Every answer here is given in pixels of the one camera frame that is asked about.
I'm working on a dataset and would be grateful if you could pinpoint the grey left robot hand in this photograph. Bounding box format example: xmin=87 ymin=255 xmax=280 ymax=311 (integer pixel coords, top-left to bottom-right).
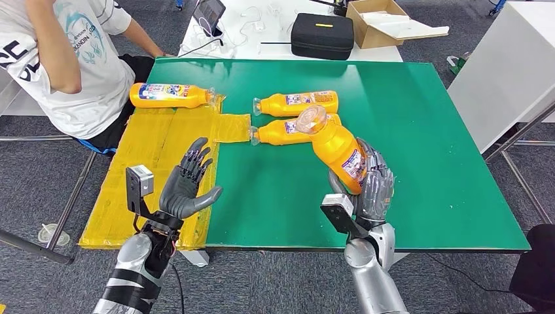
xmin=159 ymin=137 xmax=223 ymax=220

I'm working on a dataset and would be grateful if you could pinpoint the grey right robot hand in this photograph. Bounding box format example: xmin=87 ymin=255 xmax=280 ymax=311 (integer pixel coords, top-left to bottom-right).
xmin=328 ymin=137 xmax=395 ymax=226

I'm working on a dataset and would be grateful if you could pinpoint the orange detergent bottle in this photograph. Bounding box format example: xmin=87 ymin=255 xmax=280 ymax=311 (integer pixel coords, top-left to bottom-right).
xmin=129 ymin=82 xmax=217 ymax=109
xmin=250 ymin=113 xmax=344 ymax=147
xmin=253 ymin=90 xmax=340 ymax=118
xmin=295 ymin=105 xmax=368 ymax=196

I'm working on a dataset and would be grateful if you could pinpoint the yellow plastic wrapped board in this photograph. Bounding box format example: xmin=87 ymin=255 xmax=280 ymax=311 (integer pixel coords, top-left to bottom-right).
xmin=78 ymin=93 xmax=253 ymax=253

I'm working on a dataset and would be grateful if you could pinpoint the white power strip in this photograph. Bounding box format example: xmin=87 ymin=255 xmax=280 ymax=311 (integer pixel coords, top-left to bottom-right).
xmin=215 ymin=39 xmax=238 ymax=60

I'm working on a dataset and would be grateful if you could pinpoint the black tablet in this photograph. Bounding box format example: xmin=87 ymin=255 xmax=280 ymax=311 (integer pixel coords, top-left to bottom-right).
xmin=192 ymin=0 xmax=226 ymax=38

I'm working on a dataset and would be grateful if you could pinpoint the person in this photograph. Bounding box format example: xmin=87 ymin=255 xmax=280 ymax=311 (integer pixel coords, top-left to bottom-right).
xmin=0 ymin=0 xmax=175 ymax=156

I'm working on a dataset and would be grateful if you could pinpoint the clear plastic lid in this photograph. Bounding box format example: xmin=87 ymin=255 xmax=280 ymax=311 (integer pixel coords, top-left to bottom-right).
xmin=37 ymin=223 xmax=71 ymax=249

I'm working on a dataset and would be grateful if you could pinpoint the cardboard box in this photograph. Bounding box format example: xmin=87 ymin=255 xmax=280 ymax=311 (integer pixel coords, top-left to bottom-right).
xmin=346 ymin=0 xmax=411 ymax=50

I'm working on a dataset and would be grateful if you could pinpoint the black carrying case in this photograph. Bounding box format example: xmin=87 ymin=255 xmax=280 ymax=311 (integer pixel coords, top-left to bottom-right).
xmin=290 ymin=12 xmax=356 ymax=61

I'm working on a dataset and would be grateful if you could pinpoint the white side table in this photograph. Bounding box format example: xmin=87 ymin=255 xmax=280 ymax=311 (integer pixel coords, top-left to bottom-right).
xmin=446 ymin=0 xmax=555 ymax=154
xmin=0 ymin=65 xmax=48 ymax=117

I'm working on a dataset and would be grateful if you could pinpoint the white foam sheet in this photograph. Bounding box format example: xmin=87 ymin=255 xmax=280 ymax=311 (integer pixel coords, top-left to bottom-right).
xmin=359 ymin=10 xmax=451 ymax=43

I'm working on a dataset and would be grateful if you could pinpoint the black device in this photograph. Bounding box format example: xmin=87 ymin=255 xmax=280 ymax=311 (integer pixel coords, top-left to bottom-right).
xmin=310 ymin=0 xmax=351 ymax=17

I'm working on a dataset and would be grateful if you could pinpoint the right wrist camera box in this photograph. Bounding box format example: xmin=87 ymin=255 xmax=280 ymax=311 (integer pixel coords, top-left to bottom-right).
xmin=319 ymin=194 xmax=369 ymax=239

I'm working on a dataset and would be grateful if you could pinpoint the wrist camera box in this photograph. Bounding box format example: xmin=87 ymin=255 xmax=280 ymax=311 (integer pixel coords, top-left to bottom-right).
xmin=126 ymin=164 xmax=156 ymax=217
xmin=319 ymin=194 xmax=369 ymax=239

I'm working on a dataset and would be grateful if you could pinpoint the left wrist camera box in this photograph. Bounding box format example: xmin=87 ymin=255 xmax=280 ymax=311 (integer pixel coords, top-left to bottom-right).
xmin=126 ymin=164 xmax=156 ymax=217

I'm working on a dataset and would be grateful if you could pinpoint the white cable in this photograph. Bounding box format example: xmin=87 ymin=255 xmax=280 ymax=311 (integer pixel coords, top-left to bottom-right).
xmin=225 ymin=5 xmax=266 ymax=49

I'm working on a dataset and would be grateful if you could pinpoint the grey metal table frame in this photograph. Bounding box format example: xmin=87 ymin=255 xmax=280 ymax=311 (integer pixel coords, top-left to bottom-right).
xmin=481 ymin=100 xmax=555 ymax=226
xmin=0 ymin=135 xmax=99 ymax=266

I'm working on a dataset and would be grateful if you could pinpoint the black floor cable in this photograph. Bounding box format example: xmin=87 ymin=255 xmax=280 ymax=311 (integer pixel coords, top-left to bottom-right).
xmin=427 ymin=253 xmax=518 ymax=300

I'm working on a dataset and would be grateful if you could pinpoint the green white floor bracket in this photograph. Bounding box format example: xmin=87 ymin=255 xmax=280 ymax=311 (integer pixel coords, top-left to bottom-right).
xmin=446 ymin=52 xmax=471 ymax=77

